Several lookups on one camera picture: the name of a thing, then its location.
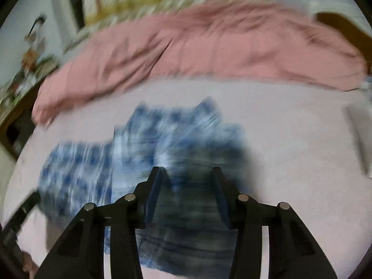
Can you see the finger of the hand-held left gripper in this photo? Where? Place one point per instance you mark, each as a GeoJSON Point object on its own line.
{"type": "Point", "coordinates": [26, 209]}

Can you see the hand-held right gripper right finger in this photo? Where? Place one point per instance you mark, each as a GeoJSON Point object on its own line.
{"type": "Point", "coordinates": [222, 200]}

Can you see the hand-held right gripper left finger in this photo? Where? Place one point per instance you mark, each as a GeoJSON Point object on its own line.
{"type": "Point", "coordinates": [152, 194]}

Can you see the blue plaid shirt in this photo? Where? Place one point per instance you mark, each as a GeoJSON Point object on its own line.
{"type": "Point", "coordinates": [139, 139]}

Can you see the person's left hand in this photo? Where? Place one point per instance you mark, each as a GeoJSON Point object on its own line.
{"type": "Point", "coordinates": [30, 266]}

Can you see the bed with pink sheet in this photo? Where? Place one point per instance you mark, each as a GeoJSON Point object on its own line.
{"type": "Point", "coordinates": [290, 151]}

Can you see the dark wooden desk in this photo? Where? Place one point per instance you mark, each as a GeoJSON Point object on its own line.
{"type": "Point", "coordinates": [20, 113]}

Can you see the white and dark garment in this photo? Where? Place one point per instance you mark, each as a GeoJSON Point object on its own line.
{"type": "Point", "coordinates": [360, 142]}

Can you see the pink checked duvet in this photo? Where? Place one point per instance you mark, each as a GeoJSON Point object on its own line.
{"type": "Point", "coordinates": [203, 43]}

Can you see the white framed window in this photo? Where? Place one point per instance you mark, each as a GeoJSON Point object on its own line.
{"type": "Point", "coordinates": [69, 3]}

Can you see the white and wood headboard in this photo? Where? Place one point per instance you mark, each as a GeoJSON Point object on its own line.
{"type": "Point", "coordinates": [343, 26]}

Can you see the wall lamp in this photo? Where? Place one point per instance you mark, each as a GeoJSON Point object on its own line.
{"type": "Point", "coordinates": [36, 32]}

